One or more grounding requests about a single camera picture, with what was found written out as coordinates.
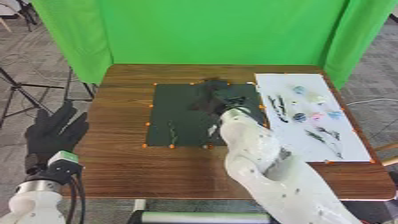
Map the green sprig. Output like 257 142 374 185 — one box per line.
275 94 291 124
264 94 280 111
315 125 342 141
166 120 179 147
303 129 326 144

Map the white flower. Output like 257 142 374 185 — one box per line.
305 93 328 105

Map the pale grey bar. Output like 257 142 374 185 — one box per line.
140 211 273 224

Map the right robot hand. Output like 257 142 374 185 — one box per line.
186 77 266 126

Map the white sheet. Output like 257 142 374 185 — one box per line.
253 73 376 164

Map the dark blue flower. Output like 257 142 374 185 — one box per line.
291 112 308 123

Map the pink flower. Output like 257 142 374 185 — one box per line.
308 111 326 122

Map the black cable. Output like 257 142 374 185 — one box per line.
63 171 88 224

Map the dark mat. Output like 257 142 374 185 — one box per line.
141 83 269 148

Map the black tripod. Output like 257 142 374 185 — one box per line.
0 66 67 129

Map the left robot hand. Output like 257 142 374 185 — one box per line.
22 100 90 174

